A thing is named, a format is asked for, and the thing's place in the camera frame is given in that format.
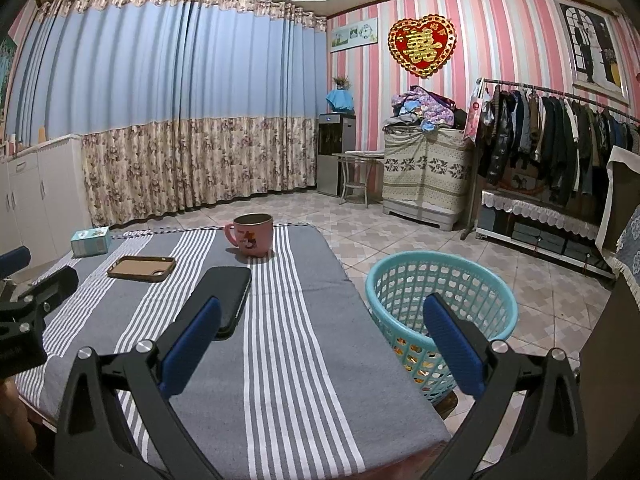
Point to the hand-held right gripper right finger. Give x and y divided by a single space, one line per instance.
455 350

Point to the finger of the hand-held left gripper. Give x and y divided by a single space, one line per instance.
12 260
52 285

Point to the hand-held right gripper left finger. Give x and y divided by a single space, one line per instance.
192 345

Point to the orange yellow snack wrapper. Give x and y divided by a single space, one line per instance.
415 360

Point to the teal plastic basket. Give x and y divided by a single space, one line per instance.
371 292

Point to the light blue tissue box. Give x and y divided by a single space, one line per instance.
90 245

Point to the black smartphone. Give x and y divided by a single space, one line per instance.
227 300

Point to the white cabinet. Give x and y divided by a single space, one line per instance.
50 195

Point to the brown phone case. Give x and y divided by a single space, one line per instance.
140 267

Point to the grey white striped cloth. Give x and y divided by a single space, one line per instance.
300 360

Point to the metal clothes rack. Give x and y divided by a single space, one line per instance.
467 234

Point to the pink mug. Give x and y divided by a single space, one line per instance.
252 240

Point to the low shelf with lace cloth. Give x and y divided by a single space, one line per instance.
525 210

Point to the dark brown furniture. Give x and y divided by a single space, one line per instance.
610 385

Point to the cabinet with patterned cover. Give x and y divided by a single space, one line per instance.
425 175

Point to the blue patterned cover cloth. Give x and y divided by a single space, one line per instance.
627 240

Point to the small metal side table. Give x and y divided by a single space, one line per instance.
360 156

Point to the grey water dispenser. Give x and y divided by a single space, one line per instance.
330 160

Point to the row of hanging clothes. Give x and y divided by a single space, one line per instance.
550 140

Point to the pink hanging bag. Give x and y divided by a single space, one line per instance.
474 120

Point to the blue floral curtain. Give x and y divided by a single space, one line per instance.
175 85

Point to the pile of clothes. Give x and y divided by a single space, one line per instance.
425 105

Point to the blue cloth cover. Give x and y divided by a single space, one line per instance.
340 102

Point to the small potted plant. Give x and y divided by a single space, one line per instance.
341 82

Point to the red heart wall decoration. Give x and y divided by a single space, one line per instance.
422 45

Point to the framed wall poster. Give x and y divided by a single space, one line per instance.
592 50

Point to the wall calendar picture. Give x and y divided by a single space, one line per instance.
354 35

